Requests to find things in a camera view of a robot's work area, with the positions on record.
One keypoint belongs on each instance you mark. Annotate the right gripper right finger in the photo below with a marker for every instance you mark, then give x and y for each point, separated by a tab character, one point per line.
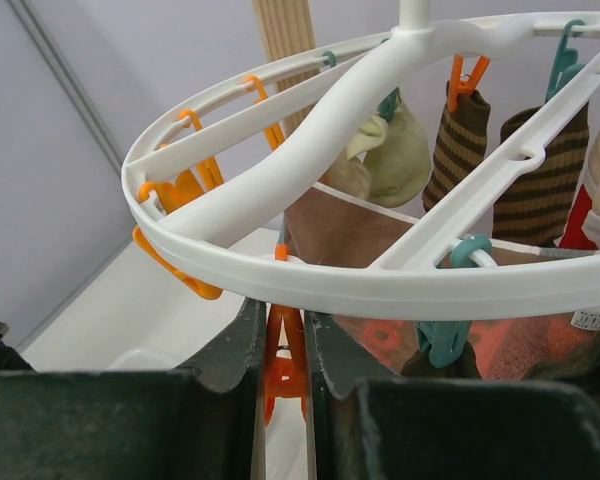
365	421

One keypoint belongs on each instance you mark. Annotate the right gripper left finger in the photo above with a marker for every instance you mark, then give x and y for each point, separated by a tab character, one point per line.
200	420

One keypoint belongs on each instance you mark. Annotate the orange clip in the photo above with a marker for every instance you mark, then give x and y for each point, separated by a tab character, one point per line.
286	367

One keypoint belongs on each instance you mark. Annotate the teal clip front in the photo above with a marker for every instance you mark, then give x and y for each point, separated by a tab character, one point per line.
443	341

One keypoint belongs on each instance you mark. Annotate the white round clip hanger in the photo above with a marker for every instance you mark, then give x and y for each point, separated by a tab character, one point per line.
216	167

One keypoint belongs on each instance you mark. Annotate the cream sock on hanger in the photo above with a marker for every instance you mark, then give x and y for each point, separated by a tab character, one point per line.
387	161

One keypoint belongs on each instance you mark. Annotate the white plastic basket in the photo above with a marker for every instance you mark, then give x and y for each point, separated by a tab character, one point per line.
144	359

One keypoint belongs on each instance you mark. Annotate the striped brown sock right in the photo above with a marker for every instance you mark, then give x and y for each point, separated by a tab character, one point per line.
535	208

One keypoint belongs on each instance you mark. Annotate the striped brown sock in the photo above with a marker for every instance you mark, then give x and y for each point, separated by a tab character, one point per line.
535	208
460	146

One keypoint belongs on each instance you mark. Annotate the striped brown sock left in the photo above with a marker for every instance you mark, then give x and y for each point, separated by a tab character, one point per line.
460	146

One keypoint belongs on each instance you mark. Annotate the red white sock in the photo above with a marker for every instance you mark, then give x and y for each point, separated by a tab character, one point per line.
582	231

